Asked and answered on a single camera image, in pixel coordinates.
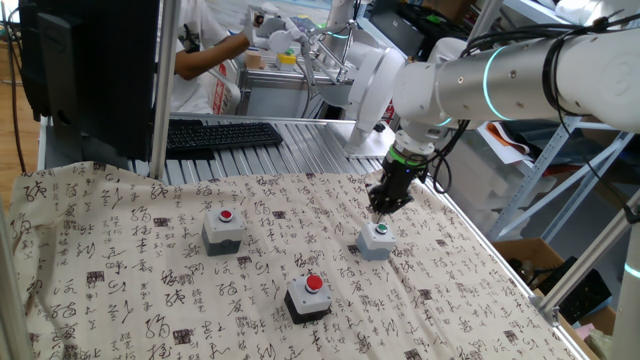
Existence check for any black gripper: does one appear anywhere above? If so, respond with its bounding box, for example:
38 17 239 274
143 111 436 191
367 158 426 224

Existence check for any green button white box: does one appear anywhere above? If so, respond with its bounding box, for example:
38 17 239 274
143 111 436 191
355 221 397 262

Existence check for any red mushroom button black-base box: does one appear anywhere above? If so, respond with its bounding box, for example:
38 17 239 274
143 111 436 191
283 273 334 325

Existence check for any bare person forearm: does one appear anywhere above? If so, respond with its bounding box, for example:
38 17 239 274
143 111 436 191
174 30 251 81

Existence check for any white orange paper stack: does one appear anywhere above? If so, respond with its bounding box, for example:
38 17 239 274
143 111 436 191
474 119 534 166

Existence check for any brown cardboard box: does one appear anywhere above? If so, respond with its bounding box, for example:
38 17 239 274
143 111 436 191
492 237 566 291
532 287 617 360

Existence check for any red button grey-base box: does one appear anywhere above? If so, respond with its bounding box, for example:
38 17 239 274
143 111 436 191
201 207 247 258

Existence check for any grey metal shelving rack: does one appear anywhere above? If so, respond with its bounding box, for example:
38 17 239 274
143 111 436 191
487 114 636 244

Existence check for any black computer keyboard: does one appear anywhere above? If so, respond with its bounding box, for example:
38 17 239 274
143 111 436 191
164 119 285 162

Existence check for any black equipment case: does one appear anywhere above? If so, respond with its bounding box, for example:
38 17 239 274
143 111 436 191
369 0 481 56

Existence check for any white handheld teleoperation device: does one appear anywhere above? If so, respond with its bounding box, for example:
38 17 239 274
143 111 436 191
242 2 301 54

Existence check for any black floor case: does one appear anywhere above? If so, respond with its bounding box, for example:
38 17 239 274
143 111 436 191
537 254 614 326

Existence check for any white t-shirt person torso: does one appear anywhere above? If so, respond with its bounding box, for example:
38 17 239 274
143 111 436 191
169 0 236 115

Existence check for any beige calligraphy print tablecloth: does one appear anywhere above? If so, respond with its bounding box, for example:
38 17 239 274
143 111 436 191
7 160 584 360

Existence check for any pale green bag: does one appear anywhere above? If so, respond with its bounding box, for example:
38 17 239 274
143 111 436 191
582 327 616 360

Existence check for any black computer monitor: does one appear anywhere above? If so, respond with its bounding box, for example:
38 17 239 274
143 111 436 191
17 0 161 164

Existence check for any green flange adapter ring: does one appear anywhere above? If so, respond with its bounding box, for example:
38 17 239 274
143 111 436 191
387 145 426 169

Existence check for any aluminium table edge rail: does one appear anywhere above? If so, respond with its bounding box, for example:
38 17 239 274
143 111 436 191
424 177 594 360

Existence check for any aluminium frame post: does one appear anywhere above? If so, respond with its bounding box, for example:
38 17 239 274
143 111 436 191
529 189 640 326
148 0 182 181
464 0 504 46

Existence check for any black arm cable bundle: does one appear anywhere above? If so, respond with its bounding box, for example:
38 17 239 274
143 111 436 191
429 9 640 196

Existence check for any thin dark hanging cable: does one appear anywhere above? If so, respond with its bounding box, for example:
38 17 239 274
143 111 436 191
2 0 29 174

